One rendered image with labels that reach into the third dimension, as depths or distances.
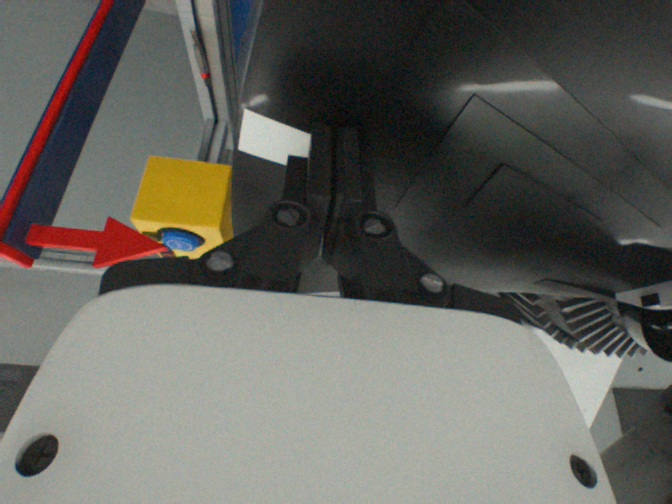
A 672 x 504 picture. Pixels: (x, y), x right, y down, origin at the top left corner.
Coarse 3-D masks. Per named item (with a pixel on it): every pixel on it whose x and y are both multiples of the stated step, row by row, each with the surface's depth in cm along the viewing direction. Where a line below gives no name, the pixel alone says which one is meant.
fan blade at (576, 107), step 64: (320, 0) 10; (384, 0) 9; (448, 0) 9; (512, 0) 9; (576, 0) 9; (640, 0) 9; (256, 64) 11; (320, 64) 11; (384, 64) 11; (448, 64) 10; (512, 64) 10; (576, 64) 10; (640, 64) 10; (384, 128) 12; (448, 128) 12; (512, 128) 11; (576, 128) 11; (640, 128) 11; (256, 192) 15; (384, 192) 14; (448, 192) 14; (512, 192) 13; (576, 192) 13; (640, 192) 13; (320, 256) 18; (448, 256) 18; (512, 256) 17; (576, 256) 16; (640, 256) 16
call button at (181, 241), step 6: (168, 234) 39; (174, 234) 39; (180, 234) 39; (186, 234) 40; (162, 240) 40; (168, 240) 40; (174, 240) 39; (180, 240) 39; (186, 240) 40; (192, 240) 40; (198, 240) 42; (168, 246) 41; (174, 246) 41; (180, 246) 41; (186, 246) 41; (192, 246) 41
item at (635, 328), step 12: (624, 312) 26; (636, 312) 25; (648, 312) 24; (660, 312) 24; (636, 324) 25; (648, 324) 25; (660, 324) 25; (636, 336) 26; (648, 336) 25; (660, 336) 25; (648, 348) 26; (660, 348) 25
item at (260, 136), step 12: (252, 120) 12; (264, 120) 12; (252, 132) 13; (264, 132) 13; (276, 132) 13; (288, 132) 13; (300, 132) 12; (240, 144) 13; (252, 144) 13; (264, 144) 13; (276, 144) 13; (288, 144) 13; (300, 144) 13; (264, 156) 13; (276, 156) 13
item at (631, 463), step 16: (608, 448) 28; (624, 448) 27; (640, 448) 25; (608, 464) 27; (624, 464) 25; (640, 464) 24; (656, 464) 22; (608, 480) 25; (624, 480) 24; (640, 480) 22; (656, 480) 21; (624, 496) 22; (640, 496) 21; (656, 496) 20
